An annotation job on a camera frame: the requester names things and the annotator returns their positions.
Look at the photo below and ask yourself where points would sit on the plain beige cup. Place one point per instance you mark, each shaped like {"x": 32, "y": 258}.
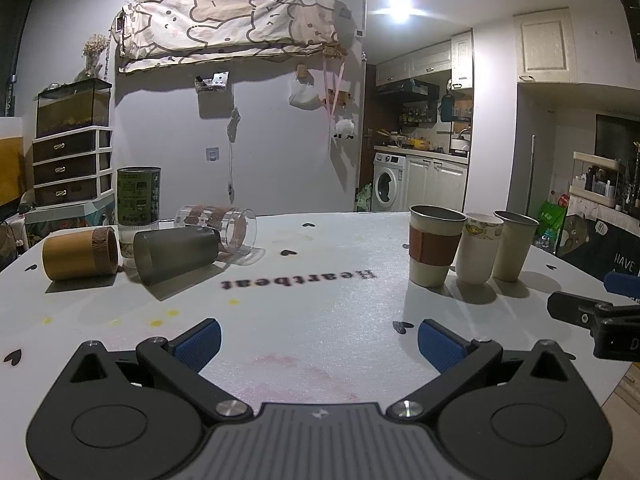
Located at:
{"x": 511, "y": 250}

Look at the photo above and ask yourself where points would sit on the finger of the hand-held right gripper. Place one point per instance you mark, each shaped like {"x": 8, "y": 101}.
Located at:
{"x": 572, "y": 308}
{"x": 621, "y": 283}

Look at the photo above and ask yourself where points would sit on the dark grey cup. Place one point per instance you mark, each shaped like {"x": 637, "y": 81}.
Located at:
{"x": 175, "y": 254}

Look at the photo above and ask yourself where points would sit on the white storage rack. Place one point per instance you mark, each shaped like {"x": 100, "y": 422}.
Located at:
{"x": 597, "y": 180}

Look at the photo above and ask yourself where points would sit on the dark printed cloth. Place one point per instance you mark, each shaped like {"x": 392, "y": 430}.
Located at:
{"x": 600, "y": 245}

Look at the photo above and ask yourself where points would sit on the cartoon printed cloth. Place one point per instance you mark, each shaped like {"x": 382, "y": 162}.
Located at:
{"x": 225, "y": 20}

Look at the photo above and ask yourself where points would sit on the white printed paper cup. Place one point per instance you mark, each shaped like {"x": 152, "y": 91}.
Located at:
{"x": 475, "y": 255}

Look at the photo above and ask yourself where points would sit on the clear glass cup brown band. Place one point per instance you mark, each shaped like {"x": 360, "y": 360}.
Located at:
{"x": 220, "y": 225}

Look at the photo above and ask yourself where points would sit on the white kitchen cabinets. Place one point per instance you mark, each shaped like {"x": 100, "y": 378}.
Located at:
{"x": 437, "y": 185}
{"x": 425, "y": 60}

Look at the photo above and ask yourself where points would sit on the white pole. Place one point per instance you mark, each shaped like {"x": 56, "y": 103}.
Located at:
{"x": 533, "y": 190}

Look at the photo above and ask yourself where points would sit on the glass fish tank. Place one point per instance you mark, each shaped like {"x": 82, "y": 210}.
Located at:
{"x": 72, "y": 110}

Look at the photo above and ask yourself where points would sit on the wooden cup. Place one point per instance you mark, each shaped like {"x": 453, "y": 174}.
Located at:
{"x": 75, "y": 254}

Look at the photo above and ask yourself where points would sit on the white plush toy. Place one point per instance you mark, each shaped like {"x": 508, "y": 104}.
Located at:
{"x": 344, "y": 129}

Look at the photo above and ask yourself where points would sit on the black range hood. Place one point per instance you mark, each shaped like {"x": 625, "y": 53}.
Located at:
{"x": 407, "y": 91}

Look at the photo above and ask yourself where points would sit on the white wall cabinet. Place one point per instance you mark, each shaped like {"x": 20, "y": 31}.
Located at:
{"x": 546, "y": 45}

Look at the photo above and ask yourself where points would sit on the ceiling light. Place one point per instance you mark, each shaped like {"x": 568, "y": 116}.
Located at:
{"x": 400, "y": 6}

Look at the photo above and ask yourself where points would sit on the white lower kitchen cabinets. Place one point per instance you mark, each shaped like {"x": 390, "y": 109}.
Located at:
{"x": 437, "y": 185}

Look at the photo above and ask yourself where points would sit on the white washing machine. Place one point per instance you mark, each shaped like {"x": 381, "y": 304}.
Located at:
{"x": 389, "y": 182}

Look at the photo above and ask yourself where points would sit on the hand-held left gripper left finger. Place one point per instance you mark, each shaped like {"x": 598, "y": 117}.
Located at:
{"x": 199, "y": 344}

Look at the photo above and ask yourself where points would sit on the white kettle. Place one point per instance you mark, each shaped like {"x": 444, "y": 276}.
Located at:
{"x": 461, "y": 142}

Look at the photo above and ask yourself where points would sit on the small clear glass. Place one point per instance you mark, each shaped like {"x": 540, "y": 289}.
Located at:
{"x": 128, "y": 245}

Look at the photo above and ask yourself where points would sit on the white upper kitchen cabinets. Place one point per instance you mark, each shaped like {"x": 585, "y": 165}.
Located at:
{"x": 425, "y": 60}

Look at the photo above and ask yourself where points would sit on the white wall hook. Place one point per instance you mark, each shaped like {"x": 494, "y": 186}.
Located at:
{"x": 211, "y": 153}

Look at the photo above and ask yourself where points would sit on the green tin can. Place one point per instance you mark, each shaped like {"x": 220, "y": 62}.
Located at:
{"x": 138, "y": 195}

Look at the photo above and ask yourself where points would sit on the white plastic drawer unit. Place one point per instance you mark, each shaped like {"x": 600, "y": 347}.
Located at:
{"x": 70, "y": 165}

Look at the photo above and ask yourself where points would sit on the dried flower bouquet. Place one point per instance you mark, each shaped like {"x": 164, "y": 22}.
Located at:
{"x": 95, "y": 52}

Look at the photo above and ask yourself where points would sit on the beige cup brown sleeve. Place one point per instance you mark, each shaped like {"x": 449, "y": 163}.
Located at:
{"x": 435, "y": 250}

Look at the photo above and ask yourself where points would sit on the green plastic bag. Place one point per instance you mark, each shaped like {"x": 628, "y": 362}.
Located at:
{"x": 551, "y": 217}

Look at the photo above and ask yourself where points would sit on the blue hanging bag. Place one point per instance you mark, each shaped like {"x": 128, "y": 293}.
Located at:
{"x": 446, "y": 107}

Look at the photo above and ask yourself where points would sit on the pink ribbons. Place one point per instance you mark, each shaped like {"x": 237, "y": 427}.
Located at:
{"x": 334, "y": 90}

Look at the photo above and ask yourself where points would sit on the white printed foam table mat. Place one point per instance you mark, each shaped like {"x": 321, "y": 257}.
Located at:
{"x": 310, "y": 320}

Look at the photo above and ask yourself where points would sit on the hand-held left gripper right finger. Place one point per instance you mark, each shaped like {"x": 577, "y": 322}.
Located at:
{"x": 441, "y": 346}

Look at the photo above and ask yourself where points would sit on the teal patterned box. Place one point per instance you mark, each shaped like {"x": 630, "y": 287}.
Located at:
{"x": 65, "y": 220}

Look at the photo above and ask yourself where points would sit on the small wall shelf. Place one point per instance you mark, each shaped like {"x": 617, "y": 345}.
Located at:
{"x": 211, "y": 81}

